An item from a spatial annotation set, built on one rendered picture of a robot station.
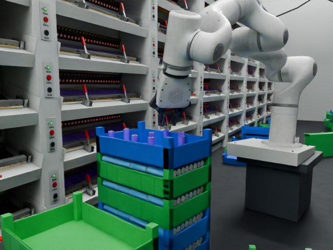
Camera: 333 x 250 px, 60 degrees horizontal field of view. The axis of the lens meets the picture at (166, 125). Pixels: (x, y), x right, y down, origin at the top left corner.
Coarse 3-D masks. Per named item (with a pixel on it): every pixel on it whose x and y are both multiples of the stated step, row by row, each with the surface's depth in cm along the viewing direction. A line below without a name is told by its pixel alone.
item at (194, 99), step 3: (192, 90) 221; (195, 90) 220; (192, 93) 220; (195, 93) 220; (198, 93) 219; (192, 96) 217; (195, 96) 220; (198, 96) 219; (192, 99) 211; (195, 99) 216; (192, 102) 213; (195, 102) 218
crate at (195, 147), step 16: (96, 128) 90; (144, 128) 104; (96, 144) 90; (112, 144) 85; (128, 144) 80; (144, 144) 76; (160, 144) 99; (176, 144) 95; (192, 144) 78; (208, 144) 84; (144, 160) 77; (160, 160) 73; (176, 160) 74; (192, 160) 79
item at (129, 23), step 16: (64, 0) 111; (80, 0) 133; (96, 0) 142; (112, 0) 151; (80, 16) 113; (96, 16) 120; (112, 16) 138; (128, 16) 158; (128, 32) 141; (144, 32) 152
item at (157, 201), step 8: (104, 184) 91; (112, 184) 89; (128, 192) 84; (136, 192) 82; (144, 192) 82; (192, 192) 83; (200, 192) 86; (144, 200) 81; (152, 200) 77; (160, 200) 76; (176, 200) 77; (184, 200) 80
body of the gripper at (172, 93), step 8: (160, 72) 82; (160, 80) 80; (168, 80) 80; (176, 80) 80; (184, 80) 81; (160, 88) 81; (168, 88) 81; (176, 88) 81; (184, 88) 82; (160, 96) 82; (168, 96) 82; (176, 96) 83; (184, 96) 84; (160, 104) 83; (168, 104) 84; (176, 104) 84; (184, 104) 85
